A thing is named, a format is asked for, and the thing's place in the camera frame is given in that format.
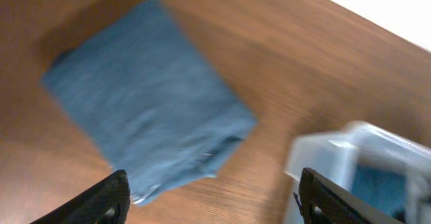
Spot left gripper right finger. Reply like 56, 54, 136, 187
294, 167, 402, 224

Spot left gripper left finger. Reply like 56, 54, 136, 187
32, 170, 131, 224

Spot teal taped garment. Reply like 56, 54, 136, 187
351, 165, 406, 217

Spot dark blue jeans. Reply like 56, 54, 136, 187
43, 0, 256, 206

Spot clear plastic storage bin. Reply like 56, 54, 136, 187
284, 122, 430, 224

